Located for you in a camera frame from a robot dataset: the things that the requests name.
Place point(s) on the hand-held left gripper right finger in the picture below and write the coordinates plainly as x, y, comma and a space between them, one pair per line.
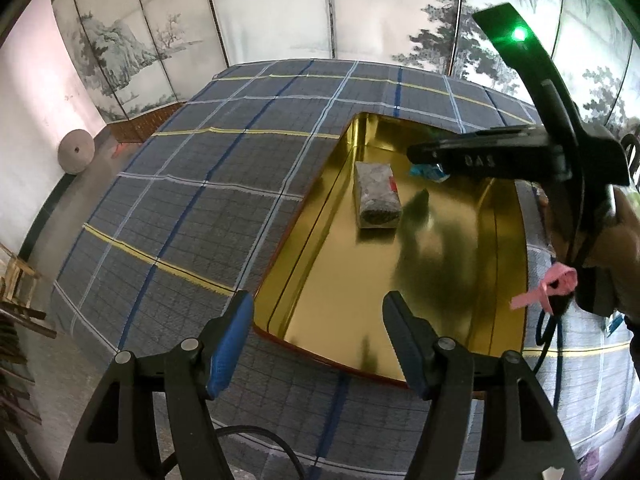
404, 347

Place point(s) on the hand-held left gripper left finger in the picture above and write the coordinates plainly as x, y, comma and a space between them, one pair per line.
232, 347

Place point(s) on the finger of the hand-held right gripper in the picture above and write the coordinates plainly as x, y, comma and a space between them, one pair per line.
480, 160

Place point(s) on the teal snack packet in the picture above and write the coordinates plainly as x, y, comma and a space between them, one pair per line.
427, 172

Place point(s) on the red tin box gold inside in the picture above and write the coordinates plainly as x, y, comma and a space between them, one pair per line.
350, 285

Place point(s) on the person's right hand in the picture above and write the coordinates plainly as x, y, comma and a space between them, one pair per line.
622, 240

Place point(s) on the dark wooden chair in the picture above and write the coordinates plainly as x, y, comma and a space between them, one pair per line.
634, 152

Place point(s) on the grey clear snack packet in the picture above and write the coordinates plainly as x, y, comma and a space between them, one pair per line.
376, 195

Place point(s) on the pink ribbon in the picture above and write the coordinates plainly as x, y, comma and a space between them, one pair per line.
555, 285

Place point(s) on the blue plaid tablecloth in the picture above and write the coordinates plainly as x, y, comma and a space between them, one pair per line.
200, 185

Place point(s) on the wooden stool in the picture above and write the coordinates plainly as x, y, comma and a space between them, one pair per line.
15, 280

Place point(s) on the round stone disc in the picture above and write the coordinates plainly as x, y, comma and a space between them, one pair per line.
76, 152

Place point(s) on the landscape painted folding screen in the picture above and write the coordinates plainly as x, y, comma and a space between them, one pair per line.
275, 10

